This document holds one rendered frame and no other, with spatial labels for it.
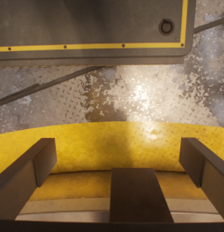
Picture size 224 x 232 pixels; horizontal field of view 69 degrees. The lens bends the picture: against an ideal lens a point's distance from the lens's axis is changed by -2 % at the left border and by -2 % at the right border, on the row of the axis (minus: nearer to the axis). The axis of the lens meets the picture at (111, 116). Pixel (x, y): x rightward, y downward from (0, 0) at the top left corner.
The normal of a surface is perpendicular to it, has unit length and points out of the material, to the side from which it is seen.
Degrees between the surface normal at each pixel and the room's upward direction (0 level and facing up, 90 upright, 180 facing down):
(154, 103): 0
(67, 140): 0
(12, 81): 0
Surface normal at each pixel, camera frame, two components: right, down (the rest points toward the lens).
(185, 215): -0.03, 0.25
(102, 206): -0.05, -0.97
